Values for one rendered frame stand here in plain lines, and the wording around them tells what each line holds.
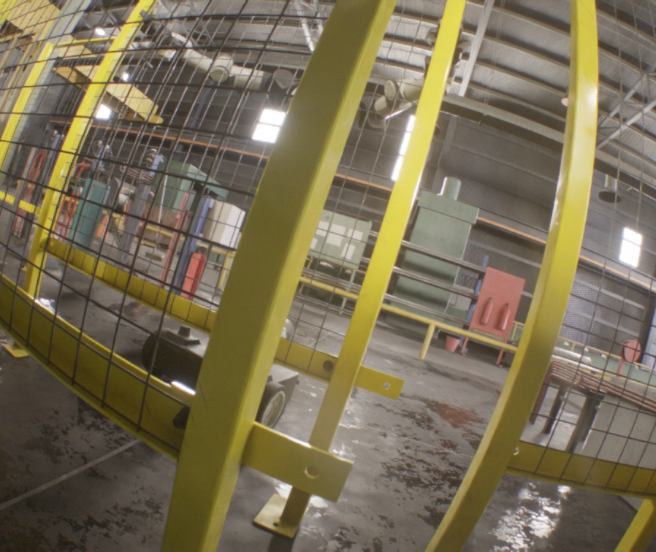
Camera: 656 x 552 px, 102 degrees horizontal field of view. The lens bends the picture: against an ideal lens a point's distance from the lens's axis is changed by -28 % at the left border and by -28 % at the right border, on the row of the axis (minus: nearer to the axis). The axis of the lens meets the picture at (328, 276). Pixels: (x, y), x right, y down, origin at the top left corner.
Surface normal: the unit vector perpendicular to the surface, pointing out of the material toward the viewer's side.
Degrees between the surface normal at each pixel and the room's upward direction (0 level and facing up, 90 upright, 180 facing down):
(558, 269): 90
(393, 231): 90
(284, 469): 90
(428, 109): 90
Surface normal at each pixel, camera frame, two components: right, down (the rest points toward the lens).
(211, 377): -0.20, -0.07
